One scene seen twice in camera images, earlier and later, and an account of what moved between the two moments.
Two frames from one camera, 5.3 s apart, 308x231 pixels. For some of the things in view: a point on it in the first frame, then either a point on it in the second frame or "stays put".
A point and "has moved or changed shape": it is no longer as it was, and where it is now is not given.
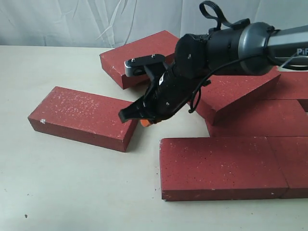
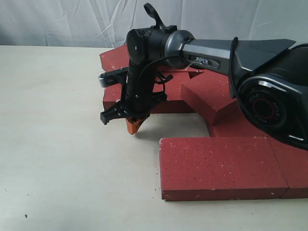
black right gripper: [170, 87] -> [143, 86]
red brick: [89, 117] has moved or changed shape
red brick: [198, 168] stays put
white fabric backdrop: [112, 24] stays put
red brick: [291, 154] stays put
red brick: [221, 96] stays put
